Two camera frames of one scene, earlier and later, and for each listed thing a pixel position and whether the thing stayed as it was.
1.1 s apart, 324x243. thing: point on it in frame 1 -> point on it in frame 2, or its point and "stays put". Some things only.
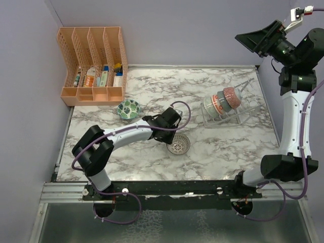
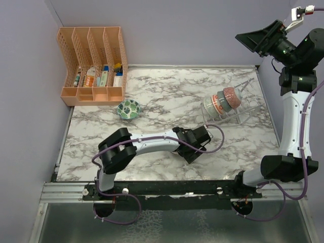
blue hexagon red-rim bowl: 224,105 stays put
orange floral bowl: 217,104 stays put
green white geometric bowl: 210,107 stays put
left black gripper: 169,139 -> 190,157
